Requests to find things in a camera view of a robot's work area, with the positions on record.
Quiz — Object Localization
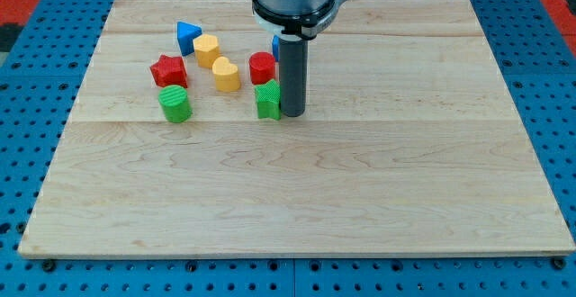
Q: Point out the blue cube block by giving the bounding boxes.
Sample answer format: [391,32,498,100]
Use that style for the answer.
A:
[271,35,279,62]

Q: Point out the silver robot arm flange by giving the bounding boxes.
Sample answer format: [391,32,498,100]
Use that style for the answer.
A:
[251,0,346,41]

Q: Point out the green star block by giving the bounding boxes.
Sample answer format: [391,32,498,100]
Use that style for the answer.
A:
[255,79,281,120]

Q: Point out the red cylinder block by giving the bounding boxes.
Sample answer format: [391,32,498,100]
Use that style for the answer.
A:
[248,51,275,85]

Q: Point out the yellow heart block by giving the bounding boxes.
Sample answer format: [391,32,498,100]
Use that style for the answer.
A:
[212,57,241,92]

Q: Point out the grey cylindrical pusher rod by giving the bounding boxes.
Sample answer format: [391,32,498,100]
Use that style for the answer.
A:
[278,39,308,117]

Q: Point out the green cylinder block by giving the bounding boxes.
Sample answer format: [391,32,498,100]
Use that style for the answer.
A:
[157,85,193,123]

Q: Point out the yellow hexagon block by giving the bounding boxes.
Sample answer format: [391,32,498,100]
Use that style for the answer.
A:
[193,34,221,69]

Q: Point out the wooden board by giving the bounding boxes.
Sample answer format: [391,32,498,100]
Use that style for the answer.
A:
[19,0,575,260]

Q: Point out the red star block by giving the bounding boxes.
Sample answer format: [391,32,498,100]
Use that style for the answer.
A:
[149,55,188,88]

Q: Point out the blue triangle block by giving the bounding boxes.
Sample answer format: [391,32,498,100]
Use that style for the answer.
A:
[176,22,203,56]

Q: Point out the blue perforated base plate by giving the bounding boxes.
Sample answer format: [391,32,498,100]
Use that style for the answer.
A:
[1,0,575,296]

